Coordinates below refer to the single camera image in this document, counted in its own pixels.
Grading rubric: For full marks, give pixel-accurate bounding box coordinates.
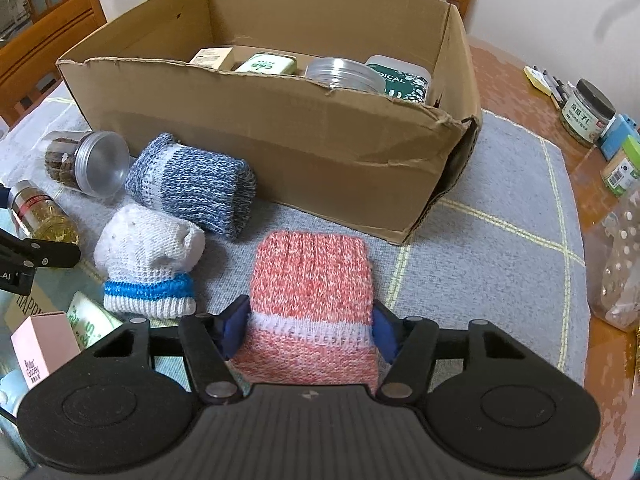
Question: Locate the glass jar with green label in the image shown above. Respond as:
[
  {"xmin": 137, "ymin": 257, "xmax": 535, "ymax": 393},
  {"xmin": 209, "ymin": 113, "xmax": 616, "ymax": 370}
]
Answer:
[{"xmin": 558, "ymin": 78, "xmax": 617, "ymax": 148}]

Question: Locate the clear jar with metal lid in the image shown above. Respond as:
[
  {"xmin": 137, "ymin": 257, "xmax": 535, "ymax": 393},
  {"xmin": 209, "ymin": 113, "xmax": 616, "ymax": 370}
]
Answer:
[{"xmin": 42, "ymin": 130, "xmax": 132, "ymax": 198}]

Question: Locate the white plastic box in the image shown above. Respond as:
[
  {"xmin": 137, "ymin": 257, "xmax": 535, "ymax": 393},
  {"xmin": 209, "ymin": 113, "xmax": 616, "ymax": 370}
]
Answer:
[{"xmin": 364, "ymin": 55, "xmax": 432, "ymax": 106}]

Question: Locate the pink carton box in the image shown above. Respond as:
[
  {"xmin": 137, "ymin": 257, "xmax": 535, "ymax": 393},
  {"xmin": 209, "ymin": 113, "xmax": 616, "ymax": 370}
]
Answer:
[{"xmin": 10, "ymin": 311, "xmax": 81, "ymax": 380}]

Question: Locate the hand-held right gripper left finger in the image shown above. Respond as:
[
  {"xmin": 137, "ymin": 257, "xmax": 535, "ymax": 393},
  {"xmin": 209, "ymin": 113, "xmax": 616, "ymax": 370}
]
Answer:
[{"xmin": 75, "ymin": 295, "xmax": 251, "ymax": 404}]

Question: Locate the pink knitted sock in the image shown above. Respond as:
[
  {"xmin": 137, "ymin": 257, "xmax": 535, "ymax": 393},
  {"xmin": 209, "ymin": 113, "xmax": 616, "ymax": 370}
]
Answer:
[{"xmin": 231, "ymin": 230, "xmax": 381, "ymax": 391}]

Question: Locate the small beige carton box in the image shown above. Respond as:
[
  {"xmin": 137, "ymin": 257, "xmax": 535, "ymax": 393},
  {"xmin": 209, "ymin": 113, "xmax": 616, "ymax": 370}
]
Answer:
[{"xmin": 189, "ymin": 46, "xmax": 236, "ymax": 71}]

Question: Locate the clear jar with dark contents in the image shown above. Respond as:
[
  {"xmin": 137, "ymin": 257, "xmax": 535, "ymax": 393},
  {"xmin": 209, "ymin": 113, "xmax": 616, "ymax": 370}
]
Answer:
[{"xmin": 304, "ymin": 56, "xmax": 387, "ymax": 95}]

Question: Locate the large clear plastic jar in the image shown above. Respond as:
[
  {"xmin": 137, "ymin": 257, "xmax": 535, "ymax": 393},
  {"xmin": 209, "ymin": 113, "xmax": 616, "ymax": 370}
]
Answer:
[{"xmin": 587, "ymin": 190, "xmax": 640, "ymax": 331}]

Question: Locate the spice jar with green label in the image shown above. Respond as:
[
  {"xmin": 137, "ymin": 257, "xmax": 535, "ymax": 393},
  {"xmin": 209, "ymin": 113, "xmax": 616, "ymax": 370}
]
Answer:
[{"xmin": 600, "ymin": 135, "xmax": 640, "ymax": 198}]

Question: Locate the brown cardboard box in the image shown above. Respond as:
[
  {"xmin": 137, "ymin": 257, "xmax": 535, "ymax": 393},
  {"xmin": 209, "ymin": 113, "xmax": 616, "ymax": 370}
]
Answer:
[{"xmin": 56, "ymin": 0, "xmax": 483, "ymax": 246}]

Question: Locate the checked tablecloth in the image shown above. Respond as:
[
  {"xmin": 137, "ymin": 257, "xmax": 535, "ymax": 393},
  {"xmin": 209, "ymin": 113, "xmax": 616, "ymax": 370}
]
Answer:
[{"xmin": 0, "ymin": 80, "xmax": 586, "ymax": 391}]

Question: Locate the blue plastic object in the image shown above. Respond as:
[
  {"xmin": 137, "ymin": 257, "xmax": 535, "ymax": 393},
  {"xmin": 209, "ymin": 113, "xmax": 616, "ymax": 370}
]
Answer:
[{"xmin": 600, "ymin": 114, "xmax": 640, "ymax": 161}]

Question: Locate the gold capsule bottle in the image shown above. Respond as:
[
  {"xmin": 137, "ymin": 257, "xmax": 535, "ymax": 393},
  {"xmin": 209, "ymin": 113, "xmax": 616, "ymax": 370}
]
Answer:
[{"xmin": 7, "ymin": 180, "xmax": 81, "ymax": 246}]

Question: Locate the green white tissue pack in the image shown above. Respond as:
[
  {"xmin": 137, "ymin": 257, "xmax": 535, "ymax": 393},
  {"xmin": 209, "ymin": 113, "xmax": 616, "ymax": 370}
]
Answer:
[
  {"xmin": 66, "ymin": 291, "xmax": 125, "ymax": 351},
  {"xmin": 234, "ymin": 53, "xmax": 297, "ymax": 76}
]

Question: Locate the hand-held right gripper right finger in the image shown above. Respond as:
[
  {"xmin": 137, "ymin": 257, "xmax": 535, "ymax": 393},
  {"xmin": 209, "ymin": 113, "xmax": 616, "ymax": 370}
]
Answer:
[{"xmin": 371, "ymin": 300, "xmax": 546, "ymax": 404}]

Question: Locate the blue knitted sock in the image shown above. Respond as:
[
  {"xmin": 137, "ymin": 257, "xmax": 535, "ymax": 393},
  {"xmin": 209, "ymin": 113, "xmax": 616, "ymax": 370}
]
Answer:
[{"xmin": 125, "ymin": 132, "xmax": 257, "ymax": 241}]

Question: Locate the white sock with blue stripe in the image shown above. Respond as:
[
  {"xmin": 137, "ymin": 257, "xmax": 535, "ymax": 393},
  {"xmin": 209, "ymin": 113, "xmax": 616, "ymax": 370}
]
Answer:
[{"xmin": 94, "ymin": 203, "xmax": 206, "ymax": 318}]

